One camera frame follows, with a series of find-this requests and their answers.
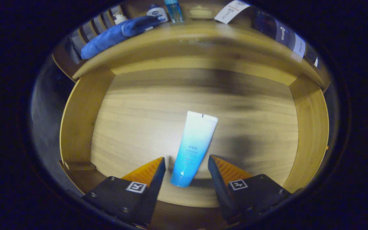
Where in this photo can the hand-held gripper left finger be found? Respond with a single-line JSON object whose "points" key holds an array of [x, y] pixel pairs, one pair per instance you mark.
{"points": [[149, 195]]}

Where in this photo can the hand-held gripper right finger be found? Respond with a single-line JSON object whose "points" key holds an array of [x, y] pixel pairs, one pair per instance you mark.
{"points": [[222, 191]]}

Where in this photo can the blue and white tube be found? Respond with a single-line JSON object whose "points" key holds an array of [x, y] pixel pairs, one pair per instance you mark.
{"points": [[193, 143]]}

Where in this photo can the wooden drawer with black knob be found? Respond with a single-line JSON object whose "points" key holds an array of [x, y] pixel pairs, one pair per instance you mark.
{"points": [[139, 121]]}

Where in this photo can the wooden countertop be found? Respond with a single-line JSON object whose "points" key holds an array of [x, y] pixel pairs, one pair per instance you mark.
{"points": [[203, 32]]}

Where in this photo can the black backdrop cloth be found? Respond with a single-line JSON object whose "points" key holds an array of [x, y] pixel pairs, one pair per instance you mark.
{"points": [[46, 121]]}

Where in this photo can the blue folded towel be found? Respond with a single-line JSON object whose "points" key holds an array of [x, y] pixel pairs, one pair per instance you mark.
{"points": [[107, 40]]}

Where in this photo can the pale lavender book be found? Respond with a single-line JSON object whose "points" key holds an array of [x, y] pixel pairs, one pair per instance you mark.
{"points": [[299, 46]]}

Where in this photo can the dark blue book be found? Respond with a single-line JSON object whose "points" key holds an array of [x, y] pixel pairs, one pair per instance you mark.
{"points": [[267, 24]]}

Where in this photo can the white pump bottle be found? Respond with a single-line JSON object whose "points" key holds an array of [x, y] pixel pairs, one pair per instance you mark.
{"points": [[119, 19]]}

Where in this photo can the white book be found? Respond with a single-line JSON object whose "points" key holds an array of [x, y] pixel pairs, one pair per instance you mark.
{"points": [[230, 12]]}

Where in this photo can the beige lidded teacup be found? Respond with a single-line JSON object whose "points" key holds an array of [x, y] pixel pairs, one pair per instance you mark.
{"points": [[200, 12]]}

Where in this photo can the white bottle with blue cap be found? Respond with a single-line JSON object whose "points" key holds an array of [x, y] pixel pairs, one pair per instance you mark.
{"points": [[157, 12]]}

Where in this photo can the clear blue bottle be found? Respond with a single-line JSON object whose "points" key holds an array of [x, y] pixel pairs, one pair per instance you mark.
{"points": [[174, 11]]}

